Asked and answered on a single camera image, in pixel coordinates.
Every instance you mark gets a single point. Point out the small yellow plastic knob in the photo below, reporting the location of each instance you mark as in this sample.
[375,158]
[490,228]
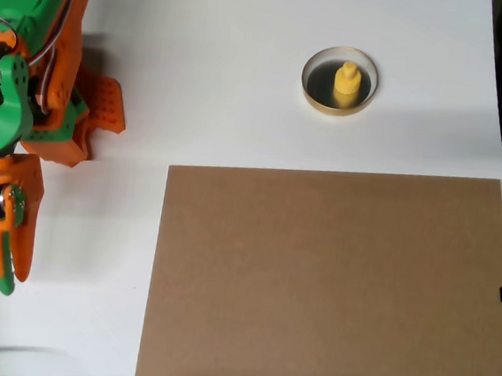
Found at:
[346,84]

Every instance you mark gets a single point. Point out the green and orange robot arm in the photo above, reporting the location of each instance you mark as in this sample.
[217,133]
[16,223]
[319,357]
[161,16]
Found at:
[28,2]

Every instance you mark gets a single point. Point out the orange robot base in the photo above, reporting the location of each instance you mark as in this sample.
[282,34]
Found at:
[105,103]

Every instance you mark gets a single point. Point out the round gold-rimmed dish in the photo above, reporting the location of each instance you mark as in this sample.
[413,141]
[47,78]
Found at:
[318,85]

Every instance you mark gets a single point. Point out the brown fibreboard sheet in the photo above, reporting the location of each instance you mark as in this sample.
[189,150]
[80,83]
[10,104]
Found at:
[334,294]

